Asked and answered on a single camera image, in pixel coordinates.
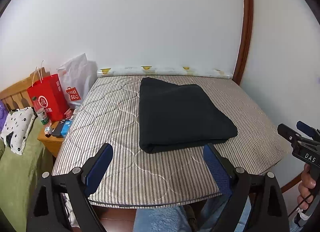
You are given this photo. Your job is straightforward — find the red paper bag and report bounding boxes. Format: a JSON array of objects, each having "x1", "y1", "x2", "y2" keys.
[{"x1": 27, "y1": 60, "x2": 70, "y2": 122}]

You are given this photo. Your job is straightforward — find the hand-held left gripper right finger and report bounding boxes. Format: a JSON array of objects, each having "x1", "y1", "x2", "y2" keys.
[{"x1": 203, "y1": 143, "x2": 290, "y2": 232}]

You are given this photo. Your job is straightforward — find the grey striped mattress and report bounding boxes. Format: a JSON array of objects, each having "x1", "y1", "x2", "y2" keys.
[{"x1": 52, "y1": 74, "x2": 293, "y2": 209}]

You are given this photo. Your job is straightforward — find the black cable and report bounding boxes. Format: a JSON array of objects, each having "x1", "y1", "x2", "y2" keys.
[{"x1": 287, "y1": 196, "x2": 309, "y2": 220}]

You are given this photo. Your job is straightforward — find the person's blue jeans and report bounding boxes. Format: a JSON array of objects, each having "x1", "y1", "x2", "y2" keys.
[{"x1": 135, "y1": 194, "x2": 300, "y2": 232}]

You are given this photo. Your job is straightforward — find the green blanket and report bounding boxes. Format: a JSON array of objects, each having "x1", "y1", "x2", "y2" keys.
[{"x1": 0, "y1": 119, "x2": 54, "y2": 232}]

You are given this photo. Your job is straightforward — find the rolled white printed mat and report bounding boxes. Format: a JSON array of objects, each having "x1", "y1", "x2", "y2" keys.
[{"x1": 97, "y1": 65, "x2": 233, "y2": 80}]

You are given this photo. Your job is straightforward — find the black sweatshirt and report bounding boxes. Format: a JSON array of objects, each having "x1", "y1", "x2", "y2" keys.
[{"x1": 139, "y1": 77, "x2": 238, "y2": 154}]

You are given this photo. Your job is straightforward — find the wooden nightstand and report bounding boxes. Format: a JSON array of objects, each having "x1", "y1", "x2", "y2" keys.
[{"x1": 37, "y1": 108, "x2": 78, "y2": 158}]

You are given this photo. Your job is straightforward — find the small blue box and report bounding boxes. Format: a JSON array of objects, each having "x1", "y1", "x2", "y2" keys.
[{"x1": 61, "y1": 120, "x2": 73, "y2": 136}]

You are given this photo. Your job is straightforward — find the white plastic bag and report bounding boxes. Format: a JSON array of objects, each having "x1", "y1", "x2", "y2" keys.
[{"x1": 57, "y1": 53, "x2": 97, "y2": 108}]

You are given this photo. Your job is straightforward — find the plastic water bottle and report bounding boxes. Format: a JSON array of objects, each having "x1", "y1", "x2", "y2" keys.
[{"x1": 32, "y1": 96, "x2": 52, "y2": 126}]

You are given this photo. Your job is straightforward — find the dark blue phone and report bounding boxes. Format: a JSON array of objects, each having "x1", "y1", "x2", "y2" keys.
[{"x1": 52, "y1": 119, "x2": 68, "y2": 138}]

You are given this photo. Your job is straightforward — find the brown wooden baseboard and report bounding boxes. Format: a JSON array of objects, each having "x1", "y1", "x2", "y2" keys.
[{"x1": 280, "y1": 172, "x2": 303, "y2": 194}]

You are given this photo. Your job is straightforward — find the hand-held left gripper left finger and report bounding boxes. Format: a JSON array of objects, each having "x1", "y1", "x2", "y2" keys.
[{"x1": 26, "y1": 143, "x2": 113, "y2": 232}]

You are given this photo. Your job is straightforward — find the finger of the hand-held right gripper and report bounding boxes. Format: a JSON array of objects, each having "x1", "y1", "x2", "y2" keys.
[
  {"x1": 277, "y1": 123, "x2": 303, "y2": 147},
  {"x1": 296, "y1": 121, "x2": 320, "y2": 140}
]

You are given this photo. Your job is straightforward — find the purple plush toy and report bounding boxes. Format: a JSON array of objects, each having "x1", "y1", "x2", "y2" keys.
[{"x1": 0, "y1": 99, "x2": 8, "y2": 132}]

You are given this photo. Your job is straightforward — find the white floral pillow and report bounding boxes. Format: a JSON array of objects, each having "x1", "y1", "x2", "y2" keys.
[{"x1": 0, "y1": 107, "x2": 37, "y2": 155}]

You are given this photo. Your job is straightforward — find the wooden headboard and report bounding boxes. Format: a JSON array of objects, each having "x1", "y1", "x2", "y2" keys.
[{"x1": 0, "y1": 72, "x2": 50, "y2": 112}]

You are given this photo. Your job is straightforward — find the person's right hand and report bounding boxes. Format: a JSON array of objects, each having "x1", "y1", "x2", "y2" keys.
[{"x1": 297, "y1": 164, "x2": 320, "y2": 212}]

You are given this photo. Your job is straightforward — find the brown wooden door frame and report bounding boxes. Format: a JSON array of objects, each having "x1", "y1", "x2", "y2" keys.
[{"x1": 231, "y1": 0, "x2": 253, "y2": 85}]

